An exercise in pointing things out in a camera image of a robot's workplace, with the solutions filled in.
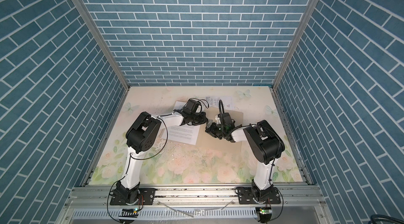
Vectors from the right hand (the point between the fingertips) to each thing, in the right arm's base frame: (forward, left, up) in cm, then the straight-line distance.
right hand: (204, 128), depth 95 cm
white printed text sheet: (-3, +12, -2) cm, 12 cm away
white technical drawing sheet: (+24, -4, -2) cm, 24 cm away
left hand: (+7, -2, 0) cm, 7 cm away
